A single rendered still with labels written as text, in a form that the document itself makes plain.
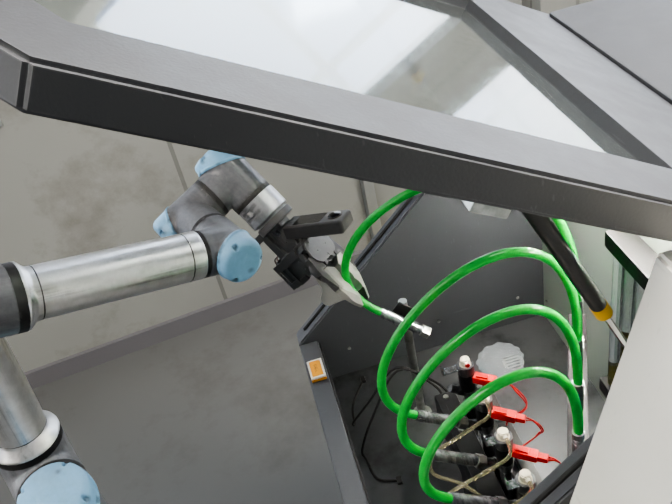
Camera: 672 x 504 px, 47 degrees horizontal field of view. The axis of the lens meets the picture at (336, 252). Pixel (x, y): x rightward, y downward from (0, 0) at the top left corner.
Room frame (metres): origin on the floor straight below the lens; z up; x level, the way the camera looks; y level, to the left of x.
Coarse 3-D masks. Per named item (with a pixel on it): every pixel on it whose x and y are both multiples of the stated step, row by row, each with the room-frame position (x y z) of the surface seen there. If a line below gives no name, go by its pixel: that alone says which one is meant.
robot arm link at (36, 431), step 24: (0, 360) 0.89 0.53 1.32; (0, 384) 0.88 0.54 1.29; (24, 384) 0.91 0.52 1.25; (0, 408) 0.87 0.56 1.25; (24, 408) 0.89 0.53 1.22; (0, 432) 0.87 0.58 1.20; (24, 432) 0.87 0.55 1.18; (48, 432) 0.90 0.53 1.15; (0, 456) 0.87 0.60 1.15; (24, 456) 0.86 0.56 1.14; (48, 456) 0.87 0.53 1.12; (72, 456) 0.89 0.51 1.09
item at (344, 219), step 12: (300, 216) 1.08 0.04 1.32; (312, 216) 1.07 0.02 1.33; (324, 216) 1.05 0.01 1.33; (336, 216) 1.03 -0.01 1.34; (348, 216) 1.03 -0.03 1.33; (288, 228) 1.05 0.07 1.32; (300, 228) 1.04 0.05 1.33; (312, 228) 1.03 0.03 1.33; (324, 228) 1.02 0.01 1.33; (336, 228) 1.01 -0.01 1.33
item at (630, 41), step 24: (600, 0) 1.26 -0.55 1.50; (624, 0) 1.24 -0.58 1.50; (648, 0) 1.21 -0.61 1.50; (576, 24) 1.19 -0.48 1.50; (600, 24) 1.17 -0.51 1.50; (624, 24) 1.14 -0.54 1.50; (648, 24) 1.12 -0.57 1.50; (600, 48) 1.08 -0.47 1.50; (624, 48) 1.06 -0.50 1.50; (648, 48) 1.05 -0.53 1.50; (648, 72) 0.97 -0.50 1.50
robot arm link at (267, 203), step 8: (264, 192) 1.10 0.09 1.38; (272, 192) 1.10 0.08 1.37; (256, 200) 1.09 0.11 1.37; (264, 200) 1.09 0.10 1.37; (272, 200) 1.09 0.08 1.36; (280, 200) 1.09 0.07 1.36; (248, 208) 1.08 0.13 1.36; (256, 208) 1.08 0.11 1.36; (264, 208) 1.08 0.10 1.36; (272, 208) 1.08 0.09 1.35; (280, 208) 1.08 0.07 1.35; (248, 216) 1.07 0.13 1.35; (256, 216) 1.07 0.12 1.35; (264, 216) 1.07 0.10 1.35; (272, 216) 1.07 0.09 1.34; (248, 224) 1.09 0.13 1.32; (256, 224) 1.07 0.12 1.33; (264, 224) 1.07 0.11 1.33
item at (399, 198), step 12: (408, 192) 0.97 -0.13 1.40; (420, 192) 0.96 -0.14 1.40; (384, 204) 0.98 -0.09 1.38; (396, 204) 0.97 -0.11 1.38; (372, 216) 0.98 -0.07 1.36; (360, 228) 0.99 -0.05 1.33; (564, 228) 0.90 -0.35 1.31; (348, 252) 1.00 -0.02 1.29; (576, 252) 0.90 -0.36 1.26; (348, 264) 1.00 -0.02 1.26; (348, 276) 1.00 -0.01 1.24; (372, 312) 0.99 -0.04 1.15
